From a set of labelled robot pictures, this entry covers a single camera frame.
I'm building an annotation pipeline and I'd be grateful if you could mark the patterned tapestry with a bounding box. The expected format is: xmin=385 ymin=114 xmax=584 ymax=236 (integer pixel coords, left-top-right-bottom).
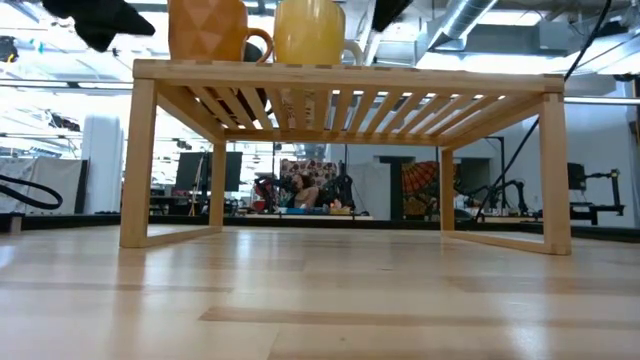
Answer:
xmin=279 ymin=158 xmax=339 ymax=189

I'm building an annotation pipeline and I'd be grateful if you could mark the white column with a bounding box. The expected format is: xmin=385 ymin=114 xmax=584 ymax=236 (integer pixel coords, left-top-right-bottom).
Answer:
xmin=81 ymin=113 xmax=125 ymax=215

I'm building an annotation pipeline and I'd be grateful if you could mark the yellow mug white handle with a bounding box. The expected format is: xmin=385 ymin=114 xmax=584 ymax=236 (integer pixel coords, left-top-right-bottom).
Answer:
xmin=273 ymin=0 xmax=365 ymax=66

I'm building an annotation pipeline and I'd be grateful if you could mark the person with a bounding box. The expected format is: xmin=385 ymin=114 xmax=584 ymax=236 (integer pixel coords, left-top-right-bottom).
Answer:
xmin=287 ymin=172 xmax=321 ymax=210

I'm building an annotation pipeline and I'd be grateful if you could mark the wooden slatted shelf rack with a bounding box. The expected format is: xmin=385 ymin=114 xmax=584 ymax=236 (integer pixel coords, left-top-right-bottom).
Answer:
xmin=118 ymin=58 xmax=573 ymax=257

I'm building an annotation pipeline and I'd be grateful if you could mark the black monitor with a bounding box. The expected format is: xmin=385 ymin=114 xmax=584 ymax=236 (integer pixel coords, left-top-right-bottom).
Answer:
xmin=174 ymin=151 xmax=244 ymax=193

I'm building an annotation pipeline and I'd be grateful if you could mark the silver ventilation duct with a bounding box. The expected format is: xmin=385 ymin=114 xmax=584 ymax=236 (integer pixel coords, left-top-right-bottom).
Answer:
xmin=427 ymin=0 xmax=501 ymax=51

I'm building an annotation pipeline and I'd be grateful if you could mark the orange faceted mug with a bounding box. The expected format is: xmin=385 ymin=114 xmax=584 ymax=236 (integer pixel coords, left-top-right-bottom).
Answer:
xmin=167 ymin=0 xmax=275 ymax=64

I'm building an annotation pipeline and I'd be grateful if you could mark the white cloth cover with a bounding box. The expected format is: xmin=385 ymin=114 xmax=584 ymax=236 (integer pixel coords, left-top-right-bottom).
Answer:
xmin=0 ymin=157 xmax=84 ymax=215

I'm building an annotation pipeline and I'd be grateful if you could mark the black cable loop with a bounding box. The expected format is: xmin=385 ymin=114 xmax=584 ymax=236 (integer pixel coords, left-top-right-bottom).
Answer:
xmin=0 ymin=173 xmax=65 ymax=211

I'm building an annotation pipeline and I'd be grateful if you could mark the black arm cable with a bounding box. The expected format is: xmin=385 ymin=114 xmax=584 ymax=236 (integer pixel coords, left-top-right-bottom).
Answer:
xmin=472 ymin=0 xmax=614 ymax=222

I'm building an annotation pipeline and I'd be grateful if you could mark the orange mandala tapestry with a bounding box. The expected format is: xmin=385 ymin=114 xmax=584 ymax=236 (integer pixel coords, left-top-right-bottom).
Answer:
xmin=401 ymin=160 xmax=459 ymax=217

